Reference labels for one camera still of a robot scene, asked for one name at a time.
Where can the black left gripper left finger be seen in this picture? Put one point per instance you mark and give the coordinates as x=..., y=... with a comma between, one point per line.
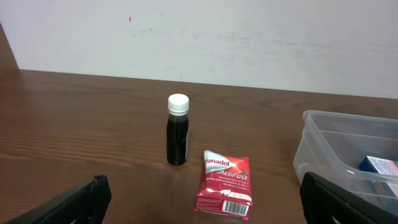
x=86, y=203

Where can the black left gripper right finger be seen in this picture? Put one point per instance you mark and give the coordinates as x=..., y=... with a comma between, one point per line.
x=327, y=203

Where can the white blue medicine box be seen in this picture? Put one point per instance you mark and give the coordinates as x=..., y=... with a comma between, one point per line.
x=381, y=166

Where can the clear plastic container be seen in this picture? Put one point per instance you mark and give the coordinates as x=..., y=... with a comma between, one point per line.
x=334, y=144

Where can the red Panadol ActiFast box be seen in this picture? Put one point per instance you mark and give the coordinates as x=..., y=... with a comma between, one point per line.
x=225, y=186

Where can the dark bottle white cap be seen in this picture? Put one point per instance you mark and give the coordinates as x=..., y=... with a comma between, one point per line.
x=177, y=129

